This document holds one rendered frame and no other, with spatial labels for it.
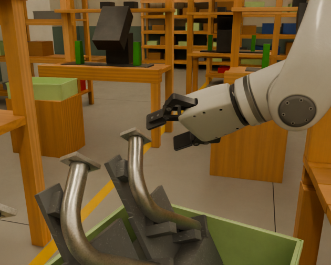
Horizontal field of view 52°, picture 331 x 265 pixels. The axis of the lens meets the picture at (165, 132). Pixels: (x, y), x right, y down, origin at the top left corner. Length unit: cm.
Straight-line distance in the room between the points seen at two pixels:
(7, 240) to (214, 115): 219
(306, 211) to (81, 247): 112
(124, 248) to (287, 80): 42
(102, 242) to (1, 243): 199
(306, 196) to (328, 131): 28
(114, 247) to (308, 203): 99
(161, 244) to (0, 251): 187
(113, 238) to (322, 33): 47
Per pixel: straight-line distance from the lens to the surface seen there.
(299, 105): 47
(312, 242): 159
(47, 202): 57
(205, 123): 59
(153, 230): 70
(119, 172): 66
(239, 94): 56
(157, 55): 1088
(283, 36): 787
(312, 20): 47
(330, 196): 118
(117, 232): 67
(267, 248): 82
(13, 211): 48
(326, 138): 140
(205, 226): 81
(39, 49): 611
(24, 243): 254
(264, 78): 55
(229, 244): 84
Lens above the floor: 139
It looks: 18 degrees down
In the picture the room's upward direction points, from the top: straight up
